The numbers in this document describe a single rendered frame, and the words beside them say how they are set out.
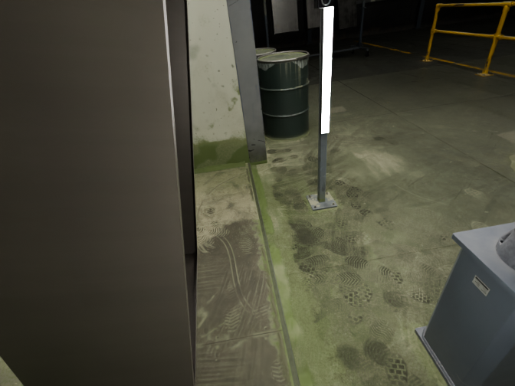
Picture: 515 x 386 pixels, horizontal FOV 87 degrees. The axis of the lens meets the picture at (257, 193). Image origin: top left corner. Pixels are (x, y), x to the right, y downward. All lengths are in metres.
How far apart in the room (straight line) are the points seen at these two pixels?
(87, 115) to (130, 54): 0.09
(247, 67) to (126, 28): 2.25
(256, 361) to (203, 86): 2.08
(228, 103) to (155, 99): 2.28
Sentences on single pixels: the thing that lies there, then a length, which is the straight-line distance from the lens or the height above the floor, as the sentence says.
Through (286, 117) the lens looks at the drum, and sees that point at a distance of 3.25.
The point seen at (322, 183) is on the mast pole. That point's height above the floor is 0.19.
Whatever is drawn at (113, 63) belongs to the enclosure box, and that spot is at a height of 1.34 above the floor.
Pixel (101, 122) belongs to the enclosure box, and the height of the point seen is 1.28.
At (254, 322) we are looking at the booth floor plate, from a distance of 1.55.
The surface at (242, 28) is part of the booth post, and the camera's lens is 2.54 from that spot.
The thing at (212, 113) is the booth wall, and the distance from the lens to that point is 2.65.
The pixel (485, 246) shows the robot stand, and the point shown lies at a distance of 1.18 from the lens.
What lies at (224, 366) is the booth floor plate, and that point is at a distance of 1.48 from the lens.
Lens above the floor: 1.38
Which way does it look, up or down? 34 degrees down
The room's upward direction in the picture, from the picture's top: 8 degrees counter-clockwise
